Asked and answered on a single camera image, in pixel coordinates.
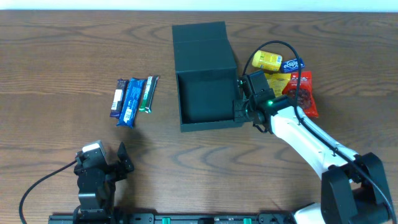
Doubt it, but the yellow candy bag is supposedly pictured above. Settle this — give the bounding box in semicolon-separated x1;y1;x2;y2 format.
265;73;291;97

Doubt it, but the red candy bag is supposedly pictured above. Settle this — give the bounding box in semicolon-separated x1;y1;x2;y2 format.
282;71;318;118

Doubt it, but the dark green box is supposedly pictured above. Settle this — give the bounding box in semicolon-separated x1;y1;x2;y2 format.
172;22;241;132

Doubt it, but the blue snack bar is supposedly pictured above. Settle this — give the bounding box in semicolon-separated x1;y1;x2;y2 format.
116;78;146;128

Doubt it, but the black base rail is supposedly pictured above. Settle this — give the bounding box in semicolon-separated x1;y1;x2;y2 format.
48;213;296;224

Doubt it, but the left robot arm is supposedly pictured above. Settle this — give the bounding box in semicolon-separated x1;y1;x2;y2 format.
73;140;134;223

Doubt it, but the green chocolate bar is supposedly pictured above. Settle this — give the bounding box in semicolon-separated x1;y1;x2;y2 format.
139;75;160;113

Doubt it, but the blue eclipse mint tin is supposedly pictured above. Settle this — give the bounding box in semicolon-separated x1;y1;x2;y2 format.
280;58;305;73

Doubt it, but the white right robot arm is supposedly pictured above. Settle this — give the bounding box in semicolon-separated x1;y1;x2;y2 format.
233;95;397;223

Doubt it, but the yellow plastic bottle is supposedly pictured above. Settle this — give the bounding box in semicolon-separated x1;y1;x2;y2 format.
251;50;283;72

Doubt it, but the purple chocolate bar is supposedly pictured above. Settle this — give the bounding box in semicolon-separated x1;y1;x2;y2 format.
109;79;129;118

